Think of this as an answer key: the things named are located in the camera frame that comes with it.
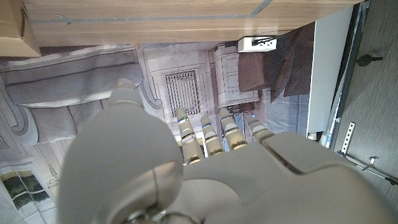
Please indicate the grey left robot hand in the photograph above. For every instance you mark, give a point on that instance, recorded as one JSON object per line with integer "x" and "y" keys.
{"x": 233, "y": 186}

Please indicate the brown cardboard box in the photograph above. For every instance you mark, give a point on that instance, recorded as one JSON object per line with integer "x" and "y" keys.
{"x": 12, "y": 31}

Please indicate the white perforated metal strip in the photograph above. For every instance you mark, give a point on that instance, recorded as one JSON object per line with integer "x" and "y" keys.
{"x": 348, "y": 138}

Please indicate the thin metal rod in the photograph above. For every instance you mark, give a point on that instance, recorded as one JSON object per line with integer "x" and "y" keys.
{"x": 370, "y": 169}

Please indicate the white power strip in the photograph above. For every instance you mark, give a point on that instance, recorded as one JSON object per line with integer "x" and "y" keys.
{"x": 248, "y": 45}

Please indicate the wooden table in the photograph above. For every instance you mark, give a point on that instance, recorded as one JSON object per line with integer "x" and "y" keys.
{"x": 155, "y": 18}

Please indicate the printed living room backdrop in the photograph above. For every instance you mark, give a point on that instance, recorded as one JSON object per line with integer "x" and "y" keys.
{"x": 77, "y": 77}

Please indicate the white wall post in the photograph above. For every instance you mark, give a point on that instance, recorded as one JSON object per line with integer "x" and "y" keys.
{"x": 329, "y": 77}

